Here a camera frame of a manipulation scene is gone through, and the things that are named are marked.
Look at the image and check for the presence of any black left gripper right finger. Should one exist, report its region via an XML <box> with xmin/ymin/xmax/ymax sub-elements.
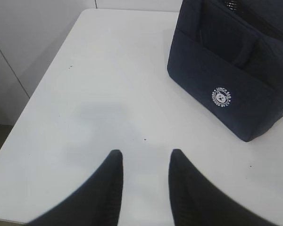
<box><xmin>168</xmin><ymin>149</ymin><xmax>283</xmax><ymax>226</ymax></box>

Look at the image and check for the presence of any navy blue lunch bag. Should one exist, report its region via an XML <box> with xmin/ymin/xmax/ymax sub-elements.
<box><xmin>167</xmin><ymin>0</ymin><xmax>283</xmax><ymax>142</ymax></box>

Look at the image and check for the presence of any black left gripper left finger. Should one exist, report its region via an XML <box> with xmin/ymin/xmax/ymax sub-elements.
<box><xmin>28</xmin><ymin>150</ymin><xmax>123</xmax><ymax>226</ymax></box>

